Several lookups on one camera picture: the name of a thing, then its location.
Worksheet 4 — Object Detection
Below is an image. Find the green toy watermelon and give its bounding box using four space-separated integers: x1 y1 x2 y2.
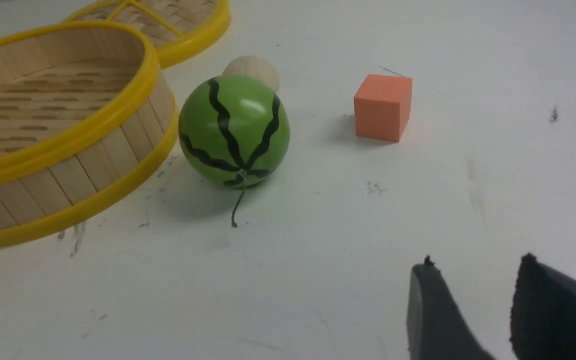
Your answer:
178 74 291 228

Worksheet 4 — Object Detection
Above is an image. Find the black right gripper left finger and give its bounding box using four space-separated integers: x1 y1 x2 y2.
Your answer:
406 255 494 360

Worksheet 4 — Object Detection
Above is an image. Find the bamboo steamer tray yellow rim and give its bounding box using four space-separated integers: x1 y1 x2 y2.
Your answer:
0 21 178 248

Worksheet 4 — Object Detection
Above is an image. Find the white toy bun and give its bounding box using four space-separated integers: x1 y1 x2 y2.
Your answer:
222 55 281 93

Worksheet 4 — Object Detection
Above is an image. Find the orange foam cube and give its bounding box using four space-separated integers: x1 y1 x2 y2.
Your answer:
353 74 413 143

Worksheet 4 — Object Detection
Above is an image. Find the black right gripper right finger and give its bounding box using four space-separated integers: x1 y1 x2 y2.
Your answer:
510 253 576 360

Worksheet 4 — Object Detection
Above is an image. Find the woven bamboo steamer lid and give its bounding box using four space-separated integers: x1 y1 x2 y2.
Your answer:
64 0 232 69

